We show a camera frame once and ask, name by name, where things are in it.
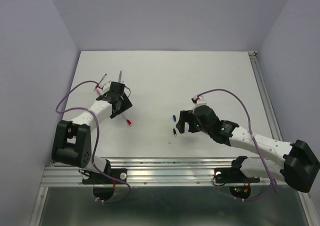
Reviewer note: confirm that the aluminium rail frame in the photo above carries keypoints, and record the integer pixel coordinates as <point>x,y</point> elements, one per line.
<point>165,192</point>

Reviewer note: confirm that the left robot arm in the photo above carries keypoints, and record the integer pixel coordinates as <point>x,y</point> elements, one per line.
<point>72,144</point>

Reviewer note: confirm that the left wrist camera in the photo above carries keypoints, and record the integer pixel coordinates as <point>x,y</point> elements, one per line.
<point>106,86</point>

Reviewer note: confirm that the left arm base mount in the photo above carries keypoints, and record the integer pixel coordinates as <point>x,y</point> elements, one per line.
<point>110,176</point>

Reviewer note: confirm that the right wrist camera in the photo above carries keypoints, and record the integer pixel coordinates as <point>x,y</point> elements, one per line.
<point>199,100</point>

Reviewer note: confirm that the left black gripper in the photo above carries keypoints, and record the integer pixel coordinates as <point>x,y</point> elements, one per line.
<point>126,104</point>

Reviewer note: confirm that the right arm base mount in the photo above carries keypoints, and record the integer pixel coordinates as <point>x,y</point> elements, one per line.
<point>233,174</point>

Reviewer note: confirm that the blue gel pen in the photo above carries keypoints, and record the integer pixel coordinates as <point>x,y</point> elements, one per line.
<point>99,86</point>

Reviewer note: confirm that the right side aluminium rail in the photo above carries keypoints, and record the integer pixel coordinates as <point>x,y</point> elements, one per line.
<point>267,104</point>

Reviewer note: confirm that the light blue pen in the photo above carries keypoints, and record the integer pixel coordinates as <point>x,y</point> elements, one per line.
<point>120,77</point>

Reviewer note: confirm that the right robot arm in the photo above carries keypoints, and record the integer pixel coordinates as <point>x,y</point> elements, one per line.
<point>292,163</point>

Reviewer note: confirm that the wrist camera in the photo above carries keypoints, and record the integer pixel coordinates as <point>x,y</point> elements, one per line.
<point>199,100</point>
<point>106,86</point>

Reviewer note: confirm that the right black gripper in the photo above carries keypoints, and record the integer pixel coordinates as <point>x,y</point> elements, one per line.
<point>185,116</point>

